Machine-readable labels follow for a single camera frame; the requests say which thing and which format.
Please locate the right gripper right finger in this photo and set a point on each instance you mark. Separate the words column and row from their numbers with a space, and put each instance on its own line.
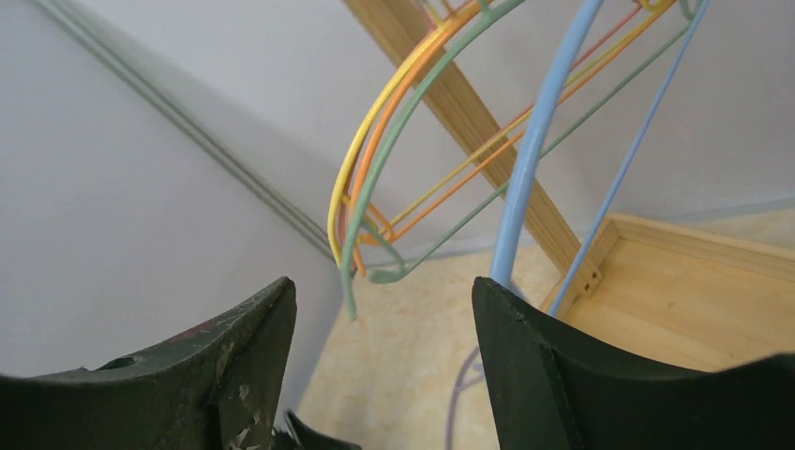
column 552, row 386

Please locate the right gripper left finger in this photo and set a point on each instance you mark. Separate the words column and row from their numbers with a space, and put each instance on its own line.
column 213, row 386

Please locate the green hanger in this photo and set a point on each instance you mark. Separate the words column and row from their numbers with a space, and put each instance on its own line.
column 385, row 155

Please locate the orange hanger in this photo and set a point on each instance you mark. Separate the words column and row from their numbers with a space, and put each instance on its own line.
column 395, row 104

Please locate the light yellow hanger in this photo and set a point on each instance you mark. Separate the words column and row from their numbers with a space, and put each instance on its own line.
column 630, row 26

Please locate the blue hanger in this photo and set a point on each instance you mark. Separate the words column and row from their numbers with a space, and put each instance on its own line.
column 520, row 189

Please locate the pink hanger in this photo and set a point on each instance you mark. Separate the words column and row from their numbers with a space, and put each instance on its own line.
column 353, row 172

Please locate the purple hanger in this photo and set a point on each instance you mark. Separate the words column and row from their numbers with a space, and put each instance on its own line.
column 470, row 373

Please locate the wooden hanger rack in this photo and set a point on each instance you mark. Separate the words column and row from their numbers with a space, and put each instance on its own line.
column 697, row 269

